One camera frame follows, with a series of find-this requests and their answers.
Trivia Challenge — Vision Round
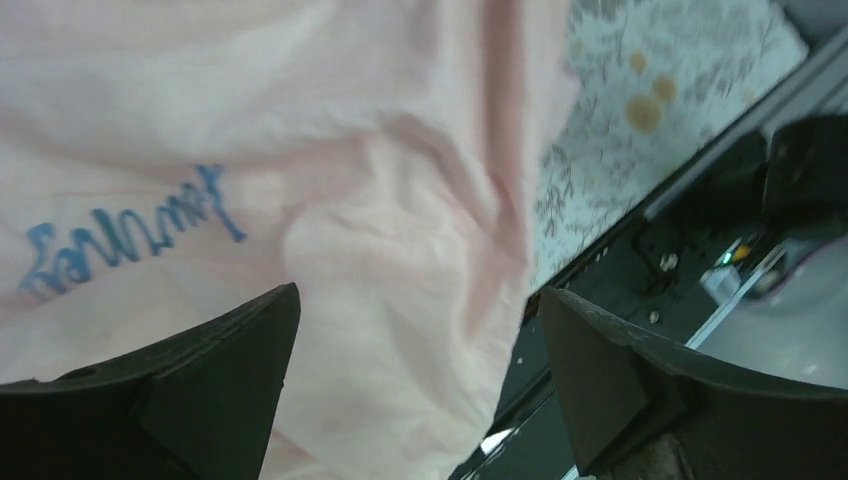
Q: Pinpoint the pink pillowcase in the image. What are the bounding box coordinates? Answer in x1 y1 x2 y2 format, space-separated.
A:
1 1 579 479

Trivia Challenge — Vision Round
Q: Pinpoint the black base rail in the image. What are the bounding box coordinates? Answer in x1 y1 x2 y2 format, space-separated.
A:
454 130 769 479

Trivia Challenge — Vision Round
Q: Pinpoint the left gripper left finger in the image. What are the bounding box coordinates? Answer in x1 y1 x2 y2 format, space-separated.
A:
1 283 301 480

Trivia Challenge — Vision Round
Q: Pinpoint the floral bed sheet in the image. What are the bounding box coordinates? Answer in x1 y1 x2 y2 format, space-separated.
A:
531 0 809 288

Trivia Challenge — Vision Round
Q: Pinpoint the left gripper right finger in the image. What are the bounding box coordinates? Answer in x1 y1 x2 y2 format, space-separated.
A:
538 288 847 479

